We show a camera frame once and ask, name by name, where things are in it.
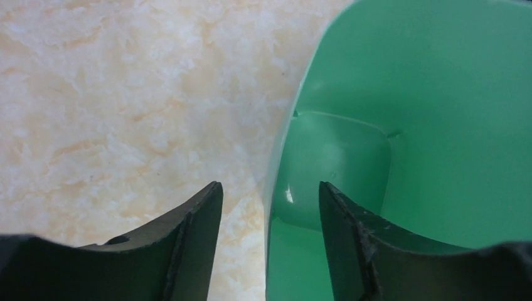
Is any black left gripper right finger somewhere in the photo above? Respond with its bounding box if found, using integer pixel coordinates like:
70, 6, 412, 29
319, 182, 531, 300

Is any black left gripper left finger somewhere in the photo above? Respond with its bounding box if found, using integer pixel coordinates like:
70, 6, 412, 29
1, 182, 223, 300

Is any green plastic trash bin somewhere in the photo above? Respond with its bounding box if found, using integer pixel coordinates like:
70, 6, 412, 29
265, 1, 531, 300

